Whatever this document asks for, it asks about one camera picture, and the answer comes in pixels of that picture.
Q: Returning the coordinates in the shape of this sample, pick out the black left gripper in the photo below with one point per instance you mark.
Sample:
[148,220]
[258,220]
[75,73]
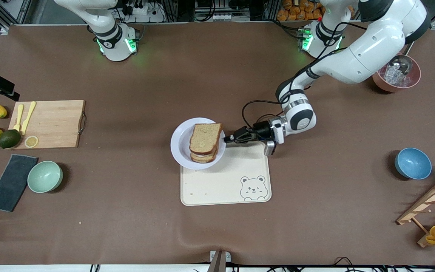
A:
[261,131]

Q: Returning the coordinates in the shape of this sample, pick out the blue bowl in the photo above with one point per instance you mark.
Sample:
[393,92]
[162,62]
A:
[412,163]

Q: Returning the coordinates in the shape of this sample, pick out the pink bowl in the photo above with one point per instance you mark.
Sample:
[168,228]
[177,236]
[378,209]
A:
[381,85]

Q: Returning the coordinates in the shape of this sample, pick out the pale green bowl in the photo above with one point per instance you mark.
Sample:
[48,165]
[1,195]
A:
[44,176]

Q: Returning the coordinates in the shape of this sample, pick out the metal ladle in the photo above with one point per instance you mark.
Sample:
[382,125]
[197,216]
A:
[402,64]

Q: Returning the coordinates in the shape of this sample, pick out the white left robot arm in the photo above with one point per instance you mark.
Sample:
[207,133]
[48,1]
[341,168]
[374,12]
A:
[372,49]

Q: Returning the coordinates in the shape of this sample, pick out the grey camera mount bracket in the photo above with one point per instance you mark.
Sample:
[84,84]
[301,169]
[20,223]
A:
[219,260]

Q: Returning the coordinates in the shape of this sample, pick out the cream tray with bear print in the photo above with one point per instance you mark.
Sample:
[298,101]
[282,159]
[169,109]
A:
[221,185]

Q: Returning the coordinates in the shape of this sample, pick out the yellow plastic knife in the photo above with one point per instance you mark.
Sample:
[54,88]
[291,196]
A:
[28,115]

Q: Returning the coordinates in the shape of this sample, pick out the plain brown bread slice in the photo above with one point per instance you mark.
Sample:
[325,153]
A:
[205,138]

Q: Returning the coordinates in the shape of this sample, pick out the lemon slice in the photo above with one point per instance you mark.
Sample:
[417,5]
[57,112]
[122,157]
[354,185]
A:
[31,141]

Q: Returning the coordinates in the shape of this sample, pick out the wooden peg drying rack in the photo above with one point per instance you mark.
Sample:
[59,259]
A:
[429,202]

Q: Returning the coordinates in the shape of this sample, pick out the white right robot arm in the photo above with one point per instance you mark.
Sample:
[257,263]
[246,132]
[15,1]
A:
[111,37]

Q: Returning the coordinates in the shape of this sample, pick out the orange snack pile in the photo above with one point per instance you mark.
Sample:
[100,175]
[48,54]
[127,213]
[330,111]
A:
[296,11]

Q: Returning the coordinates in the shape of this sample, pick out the green avocado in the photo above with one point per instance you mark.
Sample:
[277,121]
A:
[10,139]

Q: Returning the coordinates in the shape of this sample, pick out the clear ice cubes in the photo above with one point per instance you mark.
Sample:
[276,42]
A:
[393,77]

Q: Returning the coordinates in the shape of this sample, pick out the white round plate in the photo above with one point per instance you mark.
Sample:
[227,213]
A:
[179,145]

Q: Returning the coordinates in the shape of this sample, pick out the dark grey cloth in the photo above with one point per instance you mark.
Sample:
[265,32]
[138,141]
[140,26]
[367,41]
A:
[11,183]

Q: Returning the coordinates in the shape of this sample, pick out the wooden cutting board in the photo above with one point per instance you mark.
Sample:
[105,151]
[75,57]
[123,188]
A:
[55,124]

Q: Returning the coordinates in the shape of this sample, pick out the white power strip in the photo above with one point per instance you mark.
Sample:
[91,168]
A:
[142,11]

